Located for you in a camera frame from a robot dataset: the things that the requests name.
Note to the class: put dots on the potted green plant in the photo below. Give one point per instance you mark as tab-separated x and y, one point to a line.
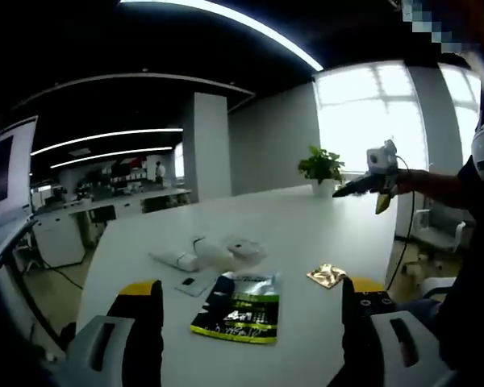
320	167

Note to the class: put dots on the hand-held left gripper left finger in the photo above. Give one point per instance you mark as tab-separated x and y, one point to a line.
145	334

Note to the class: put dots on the person in dark clothes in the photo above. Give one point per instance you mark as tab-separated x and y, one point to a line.
480	262

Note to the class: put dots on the wide bright window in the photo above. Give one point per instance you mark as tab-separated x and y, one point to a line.
371	121

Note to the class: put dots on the long ceiling light strip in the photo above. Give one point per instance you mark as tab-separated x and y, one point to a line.
242	18

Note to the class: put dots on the clear skincare sachet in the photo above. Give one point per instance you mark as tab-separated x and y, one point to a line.
193	284

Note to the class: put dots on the gold foil skincare sachet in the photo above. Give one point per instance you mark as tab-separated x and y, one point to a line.
326	276

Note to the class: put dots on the white skincare tube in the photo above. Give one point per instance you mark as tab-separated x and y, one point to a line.
169	260

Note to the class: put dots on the person's jeans legs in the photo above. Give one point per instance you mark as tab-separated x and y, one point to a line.
419	310

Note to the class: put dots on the white office chair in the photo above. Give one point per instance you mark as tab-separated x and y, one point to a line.
435	234

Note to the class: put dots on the long white office counter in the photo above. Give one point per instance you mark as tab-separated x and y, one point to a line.
125	199

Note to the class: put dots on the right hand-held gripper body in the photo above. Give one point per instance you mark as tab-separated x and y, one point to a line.
381	161

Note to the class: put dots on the green black skincare sachet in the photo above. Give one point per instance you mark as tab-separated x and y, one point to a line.
242	310

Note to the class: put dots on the white tube with red cap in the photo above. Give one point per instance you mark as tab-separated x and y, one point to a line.
214	254

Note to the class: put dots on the large display screen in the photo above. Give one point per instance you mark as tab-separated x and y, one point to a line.
12	173

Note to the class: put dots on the white chair armrest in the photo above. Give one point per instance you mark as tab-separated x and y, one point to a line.
439	286

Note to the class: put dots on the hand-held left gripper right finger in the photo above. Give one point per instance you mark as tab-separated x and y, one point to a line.
359	334

